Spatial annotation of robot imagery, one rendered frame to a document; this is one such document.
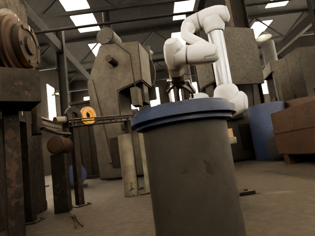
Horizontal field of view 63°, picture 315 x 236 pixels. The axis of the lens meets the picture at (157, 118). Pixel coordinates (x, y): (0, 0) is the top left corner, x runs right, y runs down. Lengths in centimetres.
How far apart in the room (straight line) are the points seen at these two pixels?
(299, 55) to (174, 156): 523
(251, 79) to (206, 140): 427
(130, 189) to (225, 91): 111
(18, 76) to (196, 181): 82
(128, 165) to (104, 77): 266
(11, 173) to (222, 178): 86
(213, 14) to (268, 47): 739
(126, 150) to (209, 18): 119
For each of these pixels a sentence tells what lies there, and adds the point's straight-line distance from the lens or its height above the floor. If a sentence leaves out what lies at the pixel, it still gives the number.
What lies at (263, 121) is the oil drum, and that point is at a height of 59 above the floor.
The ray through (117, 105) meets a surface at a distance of 437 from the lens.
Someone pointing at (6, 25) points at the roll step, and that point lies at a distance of 185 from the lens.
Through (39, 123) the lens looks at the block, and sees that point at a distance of 199.
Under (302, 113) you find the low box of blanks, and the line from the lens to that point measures 297.
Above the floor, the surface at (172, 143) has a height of 33.
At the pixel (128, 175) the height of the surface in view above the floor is 17.
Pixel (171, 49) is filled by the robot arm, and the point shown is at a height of 83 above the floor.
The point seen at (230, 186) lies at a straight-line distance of 72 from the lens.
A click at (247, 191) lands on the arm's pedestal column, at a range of 166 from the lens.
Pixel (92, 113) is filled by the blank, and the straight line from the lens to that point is 230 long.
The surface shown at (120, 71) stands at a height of 180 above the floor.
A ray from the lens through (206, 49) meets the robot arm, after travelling 135.
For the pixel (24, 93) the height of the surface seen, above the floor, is 62.
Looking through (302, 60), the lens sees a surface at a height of 173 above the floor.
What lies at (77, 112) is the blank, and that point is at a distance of 220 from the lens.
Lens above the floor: 30
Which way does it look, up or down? 8 degrees up
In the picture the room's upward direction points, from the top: 8 degrees counter-clockwise
